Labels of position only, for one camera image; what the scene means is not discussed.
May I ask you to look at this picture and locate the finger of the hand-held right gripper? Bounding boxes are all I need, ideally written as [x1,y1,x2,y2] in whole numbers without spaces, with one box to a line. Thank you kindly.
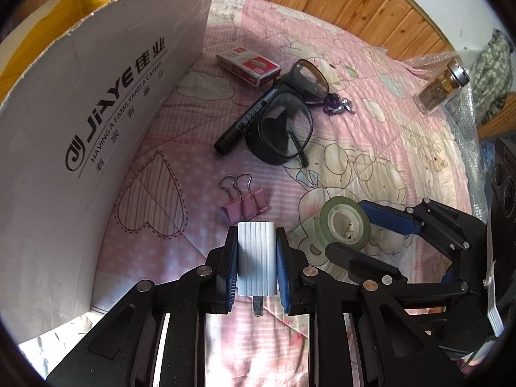
[358,198,489,281]
[326,244,490,351]

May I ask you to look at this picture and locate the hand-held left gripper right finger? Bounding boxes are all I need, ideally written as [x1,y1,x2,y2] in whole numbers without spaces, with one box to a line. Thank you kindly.
[275,228,471,387]

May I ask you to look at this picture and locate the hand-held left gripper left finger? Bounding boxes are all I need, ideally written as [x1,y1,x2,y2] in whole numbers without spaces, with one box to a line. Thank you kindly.
[46,226,239,387]

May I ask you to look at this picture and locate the white ribbed charger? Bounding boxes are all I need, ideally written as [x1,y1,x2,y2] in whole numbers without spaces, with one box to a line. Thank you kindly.
[238,221,278,316]

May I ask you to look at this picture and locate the green tape roll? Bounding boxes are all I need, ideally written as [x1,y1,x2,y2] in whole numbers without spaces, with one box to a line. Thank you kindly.
[320,197,372,251]

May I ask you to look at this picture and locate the black framed glasses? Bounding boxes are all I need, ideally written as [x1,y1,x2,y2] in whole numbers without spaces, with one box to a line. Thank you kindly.
[245,59,330,167]

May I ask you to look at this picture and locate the black marker pen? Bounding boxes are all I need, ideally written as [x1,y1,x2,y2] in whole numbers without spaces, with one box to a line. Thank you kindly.
[213,83,289,156]

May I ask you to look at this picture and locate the white printed cardboard box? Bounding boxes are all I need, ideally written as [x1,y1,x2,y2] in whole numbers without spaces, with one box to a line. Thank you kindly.
[0,0,218,345]

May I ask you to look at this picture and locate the pink printed blanket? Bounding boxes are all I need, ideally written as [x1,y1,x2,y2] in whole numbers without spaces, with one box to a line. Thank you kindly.
[16,0,484,387]

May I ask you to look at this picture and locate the clear bubble wrap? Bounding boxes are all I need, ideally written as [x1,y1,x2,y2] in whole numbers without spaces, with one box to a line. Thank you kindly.
[403,48,496,226]

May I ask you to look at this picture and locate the glass jar with metal lid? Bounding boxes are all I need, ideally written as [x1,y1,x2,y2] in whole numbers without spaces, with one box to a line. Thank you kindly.
[417,58,470,114]

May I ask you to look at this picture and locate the camouflage cloth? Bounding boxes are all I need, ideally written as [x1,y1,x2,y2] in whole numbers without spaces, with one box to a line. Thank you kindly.
[471,28,512,124]

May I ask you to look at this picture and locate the red white staples box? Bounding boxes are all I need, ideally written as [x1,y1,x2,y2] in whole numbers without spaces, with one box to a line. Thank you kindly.
[217,46,282,88]

